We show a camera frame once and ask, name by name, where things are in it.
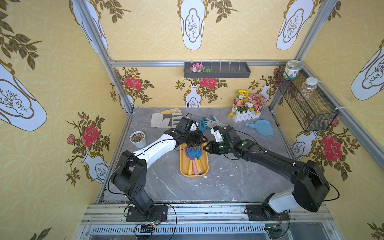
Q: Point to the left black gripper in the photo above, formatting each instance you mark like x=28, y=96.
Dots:
x=194, y=139

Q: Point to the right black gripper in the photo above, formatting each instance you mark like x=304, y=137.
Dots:
x=214, y=147

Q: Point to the teal rake yellow handle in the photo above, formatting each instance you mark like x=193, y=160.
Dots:
x=202, y=126
x=197, y=153
x=191, y=170

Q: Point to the purple rake pink handle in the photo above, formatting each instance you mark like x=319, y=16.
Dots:
x=195, y=167

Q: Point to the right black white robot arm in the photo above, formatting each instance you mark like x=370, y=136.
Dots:
x=310, y=185

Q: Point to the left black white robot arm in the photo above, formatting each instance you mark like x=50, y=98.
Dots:
x=129, y=176

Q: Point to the yellow plastic storage tray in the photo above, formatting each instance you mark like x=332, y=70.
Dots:
x=184, y=162

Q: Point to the flower bouquet white fence box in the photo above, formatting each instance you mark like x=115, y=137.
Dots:
x=247, y=106

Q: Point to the teal white garden glove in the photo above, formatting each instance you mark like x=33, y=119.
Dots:
x=212, y=122

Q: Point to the beige grey work glove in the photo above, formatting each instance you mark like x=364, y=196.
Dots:
x=166, y=119

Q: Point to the light blue plastic dustpan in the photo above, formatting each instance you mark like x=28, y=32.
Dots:
x=262, y=127

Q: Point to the white pot with pebbles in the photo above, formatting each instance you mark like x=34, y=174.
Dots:
x=138, y=138

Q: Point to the small pink flower plant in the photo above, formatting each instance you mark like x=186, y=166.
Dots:
x=199, y=68

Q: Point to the clear bottle colourful beads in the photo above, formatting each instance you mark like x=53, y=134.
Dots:
x=307, y=89

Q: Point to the jar with patterned label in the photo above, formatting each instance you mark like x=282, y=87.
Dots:
x=292, y=69

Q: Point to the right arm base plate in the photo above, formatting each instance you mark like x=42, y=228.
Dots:
x=259, y=212

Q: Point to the grey wall shelf tray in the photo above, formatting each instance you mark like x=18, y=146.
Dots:
x=221, y=69

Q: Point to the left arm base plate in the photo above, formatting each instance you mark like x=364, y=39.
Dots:
x=160, y=213

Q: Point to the black wire mesh basket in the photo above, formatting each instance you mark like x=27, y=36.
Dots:
x=315, y=112

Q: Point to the aluminium front rail frame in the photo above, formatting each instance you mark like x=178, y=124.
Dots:
x=208, y=220

